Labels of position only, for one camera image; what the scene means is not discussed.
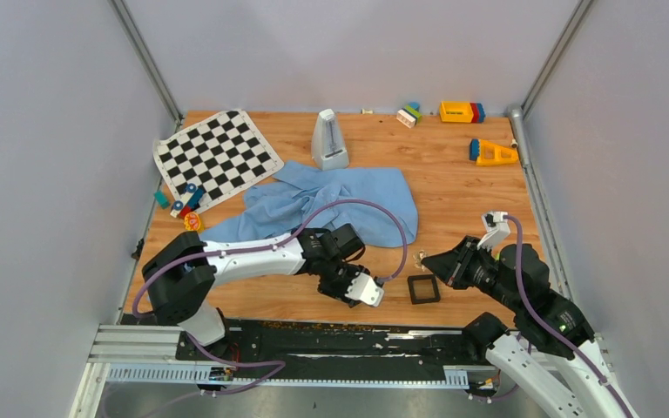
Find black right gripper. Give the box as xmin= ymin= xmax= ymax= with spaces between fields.
xmin=420 ymin=234 xmax=519 ymax=312

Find gold leaf brooch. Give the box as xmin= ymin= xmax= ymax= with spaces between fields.
xmin=414 ymin=250 xmax=427 ymax=272

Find light blue shirt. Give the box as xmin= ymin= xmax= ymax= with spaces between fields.
xmin=200 ymin=161 xmax=418 ymax=248

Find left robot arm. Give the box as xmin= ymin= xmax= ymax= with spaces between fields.
xmin=142 ymin=224 xmax=384 ymax=360

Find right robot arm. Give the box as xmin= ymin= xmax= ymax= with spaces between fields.
xmin=421 ymin=236 xmax=637 ymax=417

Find white metronome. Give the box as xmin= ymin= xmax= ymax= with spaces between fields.
xmin=311 ymin=109 xmax=349 ymax=171

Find yellow blue toy wedge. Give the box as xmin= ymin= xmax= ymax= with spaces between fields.
xmin=469 ymin=138 xmax=519 ymax=166

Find white green blue blocks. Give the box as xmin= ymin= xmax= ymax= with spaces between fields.
xmin=395 ymin=102 xmax=422 ymax=129

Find black white checkerboard mat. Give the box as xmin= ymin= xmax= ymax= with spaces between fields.
xmin=152 ymin=110 xmax=284 ymax=212

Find yellow round toy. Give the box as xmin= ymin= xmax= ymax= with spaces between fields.
xmin=183 ymin=212 xmax=204 ymax=233

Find grey pipe in corner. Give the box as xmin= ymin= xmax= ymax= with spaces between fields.
xmin=506 ymin=104 xmax=530 ymax=169

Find teal small block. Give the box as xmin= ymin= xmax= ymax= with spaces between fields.
xmin=153 ymin=191 xmax=171 ymax=209

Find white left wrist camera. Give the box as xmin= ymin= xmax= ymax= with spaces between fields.
xmin=345 ymin=273 xmax=385 ymax=307

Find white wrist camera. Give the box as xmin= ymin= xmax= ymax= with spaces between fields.
xmin=477 ymin=211 xmax=510 ymax=251
xmin=345 ymin=273 xmax=385 ymax=307

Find right black square frame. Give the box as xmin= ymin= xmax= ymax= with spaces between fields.
xmin=407 ymin=274 xmax=441 ymax=305

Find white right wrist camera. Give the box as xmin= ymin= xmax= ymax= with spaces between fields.
xmin=477 ymin=211 xmax=510 ymax=251

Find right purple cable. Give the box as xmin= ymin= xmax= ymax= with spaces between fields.
xmin=502 ymin=214 xmax=636 ymax=418

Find purple cable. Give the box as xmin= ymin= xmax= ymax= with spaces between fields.
xmin=502 ymin=214 xmax=636 ymax=418
xmin=131 ymin=199 xmax=409 ymax=399

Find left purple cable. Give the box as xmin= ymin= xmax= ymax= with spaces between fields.
xmin=131 ymin=199 xmax=409 ymax=399

